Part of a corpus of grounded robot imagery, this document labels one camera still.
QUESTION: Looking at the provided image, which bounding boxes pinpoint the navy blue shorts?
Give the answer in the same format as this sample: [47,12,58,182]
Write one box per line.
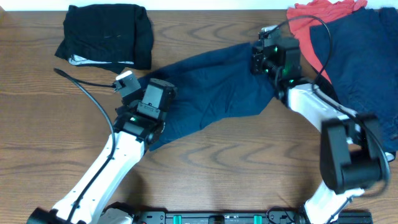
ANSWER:
[139,43,274,151]

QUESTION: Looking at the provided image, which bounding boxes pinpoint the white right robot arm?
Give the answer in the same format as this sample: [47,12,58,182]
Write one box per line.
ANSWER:
[252,35,389,223]

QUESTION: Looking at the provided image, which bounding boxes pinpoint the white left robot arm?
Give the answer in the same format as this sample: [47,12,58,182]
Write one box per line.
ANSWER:
[27,96,173,223]

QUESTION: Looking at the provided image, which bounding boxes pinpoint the red orange garment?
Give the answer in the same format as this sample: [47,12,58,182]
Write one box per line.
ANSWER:
[287,0,368,72]

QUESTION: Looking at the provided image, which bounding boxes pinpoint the black garment under pile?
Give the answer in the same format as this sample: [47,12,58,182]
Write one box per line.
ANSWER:
[315,75,340,103]

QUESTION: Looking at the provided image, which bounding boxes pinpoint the folded black garment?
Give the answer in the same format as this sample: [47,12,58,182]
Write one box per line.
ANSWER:
[55,4,154,74]

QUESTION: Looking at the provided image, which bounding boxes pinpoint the navy blue garment pile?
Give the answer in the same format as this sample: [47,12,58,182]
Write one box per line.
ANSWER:
[310,8,397,153]

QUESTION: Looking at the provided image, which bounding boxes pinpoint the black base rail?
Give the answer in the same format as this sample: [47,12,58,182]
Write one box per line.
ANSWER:
[99,202,373,224]

